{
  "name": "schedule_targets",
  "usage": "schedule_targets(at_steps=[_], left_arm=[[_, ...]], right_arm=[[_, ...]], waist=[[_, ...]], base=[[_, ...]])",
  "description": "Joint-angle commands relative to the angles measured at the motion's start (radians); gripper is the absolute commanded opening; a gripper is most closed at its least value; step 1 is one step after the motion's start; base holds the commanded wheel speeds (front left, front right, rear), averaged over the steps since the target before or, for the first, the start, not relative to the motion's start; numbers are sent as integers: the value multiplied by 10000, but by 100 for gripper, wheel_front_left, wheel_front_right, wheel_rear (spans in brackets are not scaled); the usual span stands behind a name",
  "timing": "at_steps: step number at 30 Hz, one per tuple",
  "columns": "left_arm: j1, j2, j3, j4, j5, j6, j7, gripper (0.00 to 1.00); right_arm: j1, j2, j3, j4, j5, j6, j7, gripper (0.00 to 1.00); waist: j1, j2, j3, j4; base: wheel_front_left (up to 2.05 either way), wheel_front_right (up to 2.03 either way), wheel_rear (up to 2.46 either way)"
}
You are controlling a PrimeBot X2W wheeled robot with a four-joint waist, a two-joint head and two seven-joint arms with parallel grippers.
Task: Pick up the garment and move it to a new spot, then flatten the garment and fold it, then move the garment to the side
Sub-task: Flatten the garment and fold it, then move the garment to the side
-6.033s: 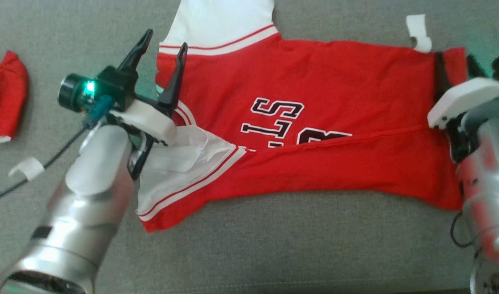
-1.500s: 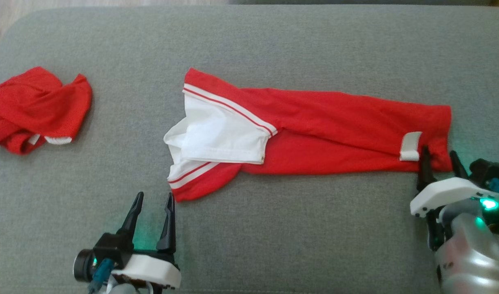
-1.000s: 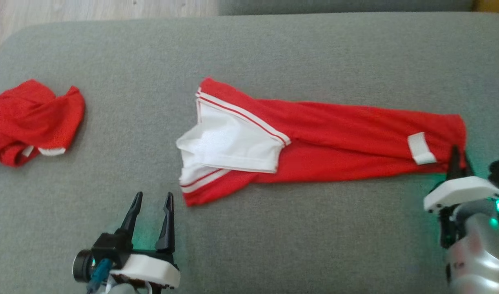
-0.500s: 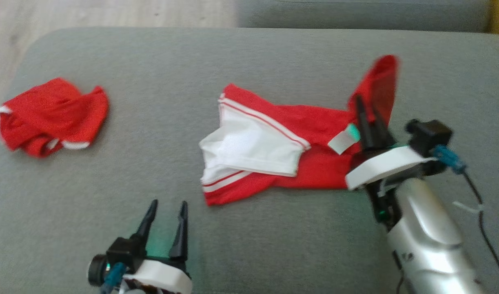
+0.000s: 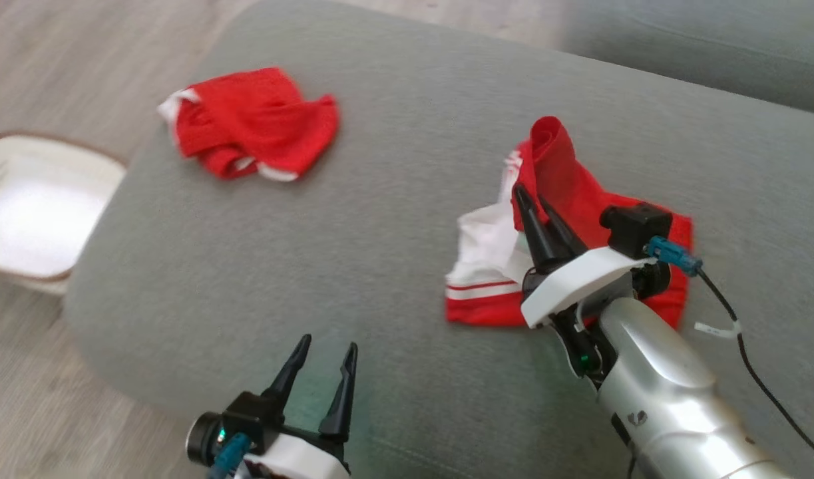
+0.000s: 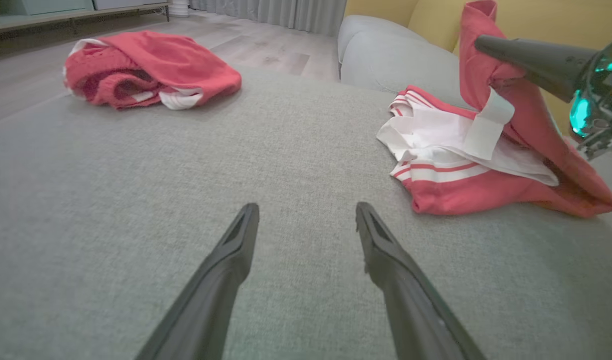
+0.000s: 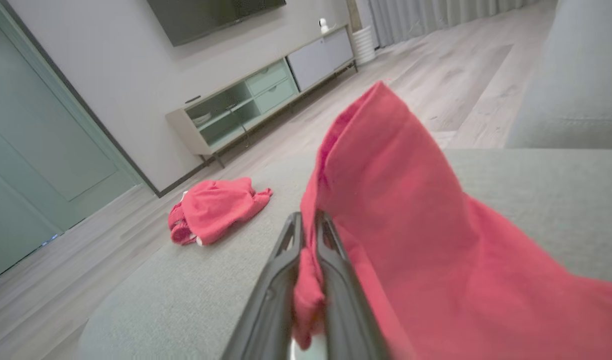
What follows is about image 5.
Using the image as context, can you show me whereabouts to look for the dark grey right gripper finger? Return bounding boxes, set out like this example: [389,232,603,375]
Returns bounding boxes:
[538,196,588,262]
[513,184,559,270]

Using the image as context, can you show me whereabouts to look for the grey sofa seat cushion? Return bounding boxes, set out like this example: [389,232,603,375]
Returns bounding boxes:
[558,0,814,117]

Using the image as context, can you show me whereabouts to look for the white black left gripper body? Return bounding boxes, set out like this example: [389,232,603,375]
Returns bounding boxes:
[237,406,351,479]

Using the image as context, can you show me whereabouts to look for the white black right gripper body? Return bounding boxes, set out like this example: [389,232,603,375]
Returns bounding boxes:
[520,246,655,380]

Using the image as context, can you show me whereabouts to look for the large grey fabric sofa ottoman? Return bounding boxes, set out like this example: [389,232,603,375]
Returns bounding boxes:
[64,0,814,479]

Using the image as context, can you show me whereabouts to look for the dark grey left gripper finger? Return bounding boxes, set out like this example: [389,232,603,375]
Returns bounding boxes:
[262,334,312,410]
[319,343,359,443]

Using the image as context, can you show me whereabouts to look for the white laundry basket brown rim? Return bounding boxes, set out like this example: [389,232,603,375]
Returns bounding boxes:
[0,131,128,297]

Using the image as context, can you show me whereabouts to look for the black right cable teal plug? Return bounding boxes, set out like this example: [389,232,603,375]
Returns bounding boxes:
[644,236,814,466]

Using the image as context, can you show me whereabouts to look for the red shorts with white trim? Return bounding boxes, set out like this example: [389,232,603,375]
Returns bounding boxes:
[157,67,341,182]

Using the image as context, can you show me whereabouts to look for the red white striped jersey shirt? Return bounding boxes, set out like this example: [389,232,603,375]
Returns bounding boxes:
[445,116,694,331]

